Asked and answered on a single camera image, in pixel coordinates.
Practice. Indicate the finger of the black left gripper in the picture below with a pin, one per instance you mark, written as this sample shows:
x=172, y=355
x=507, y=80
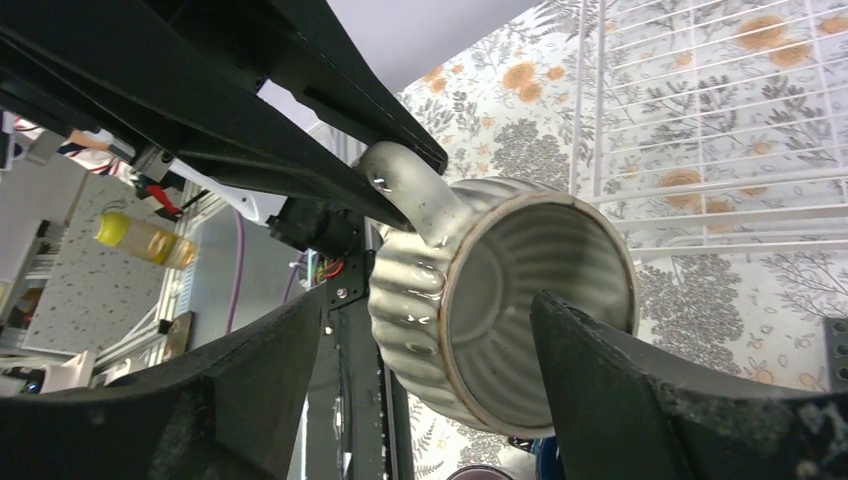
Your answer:
x=174, y=80
x=317, y=62

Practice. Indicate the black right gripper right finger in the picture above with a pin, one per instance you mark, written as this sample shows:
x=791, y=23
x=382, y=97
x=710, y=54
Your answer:
x=625, y=409

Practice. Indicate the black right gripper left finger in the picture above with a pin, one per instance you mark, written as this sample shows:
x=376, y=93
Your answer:
x=229, y=409

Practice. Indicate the beige ribbed cup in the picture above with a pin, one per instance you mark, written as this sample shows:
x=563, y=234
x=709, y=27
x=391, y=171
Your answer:
x=450, y=299

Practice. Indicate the dark blue mug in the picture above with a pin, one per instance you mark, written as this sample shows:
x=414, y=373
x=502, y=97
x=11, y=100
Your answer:
x=548, y=465

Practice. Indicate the mauve pink cup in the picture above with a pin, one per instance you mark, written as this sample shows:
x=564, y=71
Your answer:
x=480, y=472

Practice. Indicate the yellow capped bottle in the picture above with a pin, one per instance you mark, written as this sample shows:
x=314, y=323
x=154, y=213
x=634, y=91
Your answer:
x=145, y=240

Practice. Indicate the grey lego baseplate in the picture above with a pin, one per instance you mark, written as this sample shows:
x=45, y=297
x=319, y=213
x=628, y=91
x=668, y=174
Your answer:
x=835, y=337

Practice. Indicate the floral table mat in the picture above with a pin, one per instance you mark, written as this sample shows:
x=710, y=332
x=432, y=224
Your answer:
x=507, y=105

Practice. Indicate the white wire dish rack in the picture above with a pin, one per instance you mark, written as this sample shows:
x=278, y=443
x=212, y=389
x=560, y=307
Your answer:
x=719, y=127

